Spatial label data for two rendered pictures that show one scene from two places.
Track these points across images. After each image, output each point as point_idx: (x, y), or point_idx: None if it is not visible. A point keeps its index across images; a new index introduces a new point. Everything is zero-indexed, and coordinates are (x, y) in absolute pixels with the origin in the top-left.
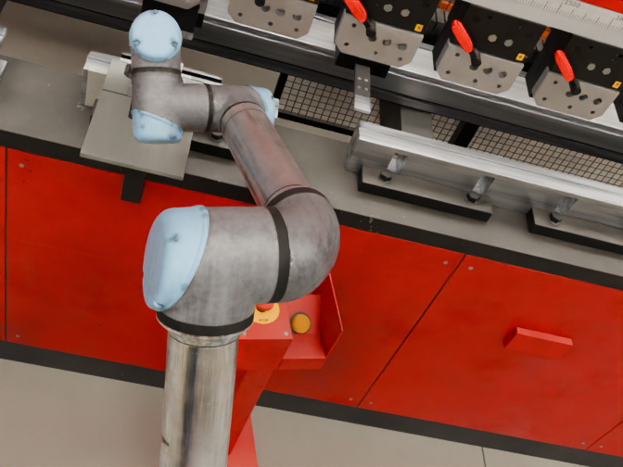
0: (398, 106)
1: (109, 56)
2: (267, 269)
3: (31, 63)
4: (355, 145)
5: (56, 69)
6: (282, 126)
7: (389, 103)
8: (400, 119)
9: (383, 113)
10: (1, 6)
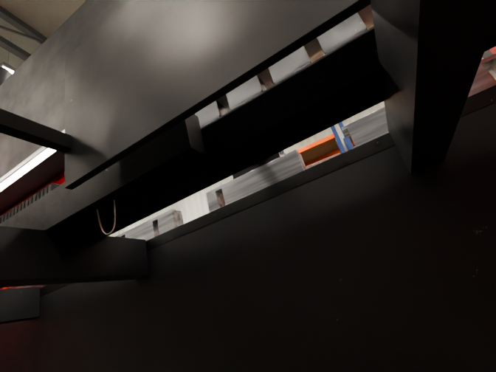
0: (105, 239)
1: (286, 154)
2: None
3: (337, 155)
4: (181, 215)
5: (322, 162)
6: (199, 217)
7: (85, 254)
8: (118, 238)
9: (83, 268)
10: (409, 118)
